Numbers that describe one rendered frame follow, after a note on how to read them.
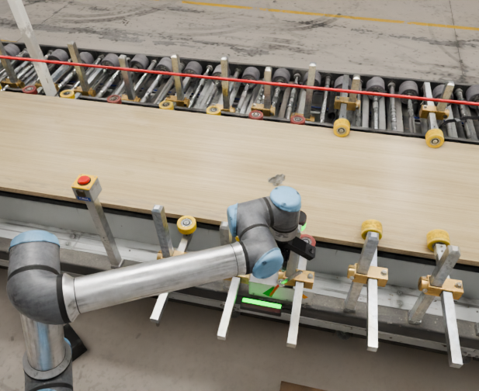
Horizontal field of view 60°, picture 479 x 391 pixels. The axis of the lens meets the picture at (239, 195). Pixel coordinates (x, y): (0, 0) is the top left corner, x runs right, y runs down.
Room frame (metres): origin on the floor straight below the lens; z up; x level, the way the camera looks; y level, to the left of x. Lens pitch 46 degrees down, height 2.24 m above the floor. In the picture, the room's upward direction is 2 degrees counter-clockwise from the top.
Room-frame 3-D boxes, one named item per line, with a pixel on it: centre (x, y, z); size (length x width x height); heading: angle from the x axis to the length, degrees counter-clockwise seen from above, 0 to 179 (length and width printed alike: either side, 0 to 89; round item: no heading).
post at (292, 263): (0.89, -0.19, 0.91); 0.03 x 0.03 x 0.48; 76
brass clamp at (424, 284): (0.77, -0.70, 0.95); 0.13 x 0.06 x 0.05; 76
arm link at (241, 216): (0.78, -0.03, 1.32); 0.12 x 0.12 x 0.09; 17
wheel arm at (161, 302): (0.94, 0.27, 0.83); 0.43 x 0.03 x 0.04; 166
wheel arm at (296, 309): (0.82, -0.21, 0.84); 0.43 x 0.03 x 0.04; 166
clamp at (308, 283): (0.89, -0.21, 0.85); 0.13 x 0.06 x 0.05; 76
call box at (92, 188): (1.07, 0.55, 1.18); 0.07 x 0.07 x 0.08; 76
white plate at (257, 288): (0.87, -0.16, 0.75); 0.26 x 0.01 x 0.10; 76
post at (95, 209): (1.07, 0.55, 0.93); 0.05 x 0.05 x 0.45; 76
